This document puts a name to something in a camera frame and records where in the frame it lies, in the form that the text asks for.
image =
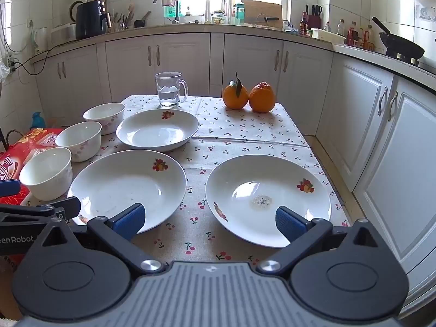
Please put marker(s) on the cherry print tablecloth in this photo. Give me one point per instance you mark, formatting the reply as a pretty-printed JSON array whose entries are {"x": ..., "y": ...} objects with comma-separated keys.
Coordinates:
[{"x": 238, "y": 133}]

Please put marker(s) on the white plastic tray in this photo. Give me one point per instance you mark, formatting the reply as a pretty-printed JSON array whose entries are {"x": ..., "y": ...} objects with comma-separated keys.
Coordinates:
[{"x": 327, "y": 34}]

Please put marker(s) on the red printed box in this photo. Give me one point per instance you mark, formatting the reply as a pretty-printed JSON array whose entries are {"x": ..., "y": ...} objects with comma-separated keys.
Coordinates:
[{"x": 20, "y": 153}]

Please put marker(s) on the clear plastic bottle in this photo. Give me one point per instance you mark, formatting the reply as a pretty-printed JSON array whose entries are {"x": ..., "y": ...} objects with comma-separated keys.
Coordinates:
[{"x": 341, "y": 29}]

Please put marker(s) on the white plate with two prints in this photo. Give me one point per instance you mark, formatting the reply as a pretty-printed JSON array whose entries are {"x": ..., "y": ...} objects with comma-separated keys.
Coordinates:
[{"x": 259, "y": 184}]

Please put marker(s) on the dark blue air fryer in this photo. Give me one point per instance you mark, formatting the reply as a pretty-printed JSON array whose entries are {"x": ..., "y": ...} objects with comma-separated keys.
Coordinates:
[{"x": 90, "y": 20}]

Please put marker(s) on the dark sauce bottle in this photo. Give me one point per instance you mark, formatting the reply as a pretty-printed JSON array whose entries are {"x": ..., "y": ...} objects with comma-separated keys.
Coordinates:
[{"x": 303, "y": 25}]

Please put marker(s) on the small clear bottle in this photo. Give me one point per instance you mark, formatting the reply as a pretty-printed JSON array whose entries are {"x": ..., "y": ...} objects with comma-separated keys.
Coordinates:
[{"x": 327, "y": 28}]

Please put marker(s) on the white countertop appliance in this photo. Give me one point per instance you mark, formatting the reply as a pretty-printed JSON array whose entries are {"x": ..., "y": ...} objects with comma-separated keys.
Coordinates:
[{"x": 63, "y": 33}]

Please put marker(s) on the white power strip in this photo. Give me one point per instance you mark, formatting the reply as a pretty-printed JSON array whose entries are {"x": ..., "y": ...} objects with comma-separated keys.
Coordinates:
[{"x": 12, "y": 63}]

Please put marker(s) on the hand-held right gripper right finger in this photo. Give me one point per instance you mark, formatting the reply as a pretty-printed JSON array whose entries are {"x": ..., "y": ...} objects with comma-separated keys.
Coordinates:
[{"x": 289, "y": 224}]

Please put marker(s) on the cardboard box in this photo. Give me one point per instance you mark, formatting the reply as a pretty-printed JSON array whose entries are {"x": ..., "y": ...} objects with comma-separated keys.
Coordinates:
[{"x": 262, "y": 13}]

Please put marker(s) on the white electric kettle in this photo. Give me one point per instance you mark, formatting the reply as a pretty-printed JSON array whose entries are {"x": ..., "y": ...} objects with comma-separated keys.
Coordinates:
[{"x": 41, "y": 41}]

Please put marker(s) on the white bowl with pink flowers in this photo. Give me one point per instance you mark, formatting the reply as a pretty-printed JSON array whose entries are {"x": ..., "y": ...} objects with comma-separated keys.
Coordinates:
[
  {"x": 80, "y": 139},
  {"x": 104, "y": 115},
  {"x": 46, "y": 173}
]

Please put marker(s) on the small black pot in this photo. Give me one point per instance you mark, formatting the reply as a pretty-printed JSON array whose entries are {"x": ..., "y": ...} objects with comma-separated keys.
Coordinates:
[{"x": 140, "y": 23}]

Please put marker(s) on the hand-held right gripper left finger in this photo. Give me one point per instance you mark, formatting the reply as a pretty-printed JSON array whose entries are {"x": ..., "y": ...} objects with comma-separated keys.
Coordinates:
[{"x": 131, "y": 219}]

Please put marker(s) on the metal kitchen faucet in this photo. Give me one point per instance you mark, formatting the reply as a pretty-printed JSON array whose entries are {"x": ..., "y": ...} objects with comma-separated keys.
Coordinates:
[{"x": 175, "y": 10}]

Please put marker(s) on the clear glass mug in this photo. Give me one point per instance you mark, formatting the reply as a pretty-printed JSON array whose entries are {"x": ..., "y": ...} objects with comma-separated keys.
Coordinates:
[{"x": 168, "y": 90}]

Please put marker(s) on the beige kitchen countertop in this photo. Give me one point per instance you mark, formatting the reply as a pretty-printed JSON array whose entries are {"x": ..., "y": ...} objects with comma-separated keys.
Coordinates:
[{"x": 190, "y": 28}]

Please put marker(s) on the blue thermos jug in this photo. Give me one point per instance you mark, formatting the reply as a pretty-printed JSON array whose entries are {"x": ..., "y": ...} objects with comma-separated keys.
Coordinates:
[{"x": 38, "y": 121}]

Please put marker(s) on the black wok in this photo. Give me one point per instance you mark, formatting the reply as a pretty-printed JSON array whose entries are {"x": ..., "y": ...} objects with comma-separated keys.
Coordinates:
[{"x": 402, "y": 46}]

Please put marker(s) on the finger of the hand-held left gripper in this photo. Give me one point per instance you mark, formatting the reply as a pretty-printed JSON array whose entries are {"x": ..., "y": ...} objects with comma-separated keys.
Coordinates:
[
  {"x": 9, "y": 188},
  {"x": 64, "y": 207}
]

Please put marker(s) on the orange with green leaf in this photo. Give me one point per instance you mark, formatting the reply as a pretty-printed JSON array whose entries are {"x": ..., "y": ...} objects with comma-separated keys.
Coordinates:
[{"x": 233, "y": 98}]

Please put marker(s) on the knife block with knives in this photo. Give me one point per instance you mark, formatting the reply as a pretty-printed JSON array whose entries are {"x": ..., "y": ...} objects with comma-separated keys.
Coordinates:
[{"x": 314, "y": 18}]

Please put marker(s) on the bumpy orange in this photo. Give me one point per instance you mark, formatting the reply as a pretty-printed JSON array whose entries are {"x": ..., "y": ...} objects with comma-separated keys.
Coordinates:
[{"x": 262, "y": 98}]

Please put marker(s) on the utensil holder with utensils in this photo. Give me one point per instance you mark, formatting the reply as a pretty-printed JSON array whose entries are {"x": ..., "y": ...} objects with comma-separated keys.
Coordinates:
[{"x": 123, "y": 22}]

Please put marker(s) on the red labelled bottle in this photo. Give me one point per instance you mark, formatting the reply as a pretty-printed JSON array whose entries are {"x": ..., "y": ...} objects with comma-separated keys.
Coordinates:
[
  {"x": 352, "y": 35},
  {"x": 368, "y": 39}
]

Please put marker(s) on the white plate with fruit print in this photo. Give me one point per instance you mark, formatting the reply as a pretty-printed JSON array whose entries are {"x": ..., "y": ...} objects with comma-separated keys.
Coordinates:
[
  {"x": 156, "y": 133},
  {"x": 129, "y": 184}
]

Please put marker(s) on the teal bottle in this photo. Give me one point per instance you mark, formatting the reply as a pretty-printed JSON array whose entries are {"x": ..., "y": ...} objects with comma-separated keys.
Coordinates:
[{"x": 240, "y": 12}]

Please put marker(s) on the woven basket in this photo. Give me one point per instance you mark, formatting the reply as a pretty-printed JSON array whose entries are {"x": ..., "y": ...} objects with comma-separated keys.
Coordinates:
[{"x": 8, "y": 136}]

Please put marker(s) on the white kitchen cabinets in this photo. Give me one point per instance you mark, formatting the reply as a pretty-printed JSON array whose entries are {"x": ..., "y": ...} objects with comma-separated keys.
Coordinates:
[{"x": 245, "y": 61}]

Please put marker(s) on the white flowered jar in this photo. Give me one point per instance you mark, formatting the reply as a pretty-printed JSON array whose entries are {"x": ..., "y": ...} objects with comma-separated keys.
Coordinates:
[{"x": 219, "y": 18}]

